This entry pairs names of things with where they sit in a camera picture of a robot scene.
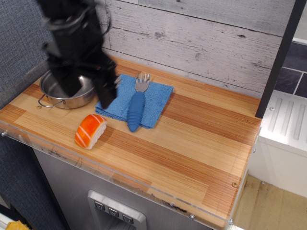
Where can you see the orange salmon sushi toy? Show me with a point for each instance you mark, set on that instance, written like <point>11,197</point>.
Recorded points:
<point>90,130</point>

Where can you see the silver metal pot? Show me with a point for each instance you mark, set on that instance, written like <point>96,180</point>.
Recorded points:
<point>54,95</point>

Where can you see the white ribbed drainboard unit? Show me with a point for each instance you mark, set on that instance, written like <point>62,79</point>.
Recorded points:
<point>280,153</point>

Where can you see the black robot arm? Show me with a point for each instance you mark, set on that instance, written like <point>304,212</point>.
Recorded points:
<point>60,9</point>

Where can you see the silver dispenser button panel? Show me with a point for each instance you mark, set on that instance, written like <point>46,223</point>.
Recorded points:
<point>110,214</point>

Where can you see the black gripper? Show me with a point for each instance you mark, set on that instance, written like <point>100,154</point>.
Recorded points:
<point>77,50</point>

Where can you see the black right vertical post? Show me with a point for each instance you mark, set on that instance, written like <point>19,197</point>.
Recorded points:
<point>289,33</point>

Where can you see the silver toy fridge cabinet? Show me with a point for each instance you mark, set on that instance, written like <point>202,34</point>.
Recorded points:
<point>71,177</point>

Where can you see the blue folded cloth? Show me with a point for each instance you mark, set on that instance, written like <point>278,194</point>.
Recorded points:
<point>156,98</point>

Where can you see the fork with blue handle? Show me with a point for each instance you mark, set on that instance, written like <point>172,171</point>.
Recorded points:
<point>136,107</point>

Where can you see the yellow object bottom corner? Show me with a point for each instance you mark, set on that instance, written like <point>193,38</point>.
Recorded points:
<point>16,225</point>

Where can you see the clear acrylic table edge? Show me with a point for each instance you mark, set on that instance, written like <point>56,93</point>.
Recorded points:
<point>94,197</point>

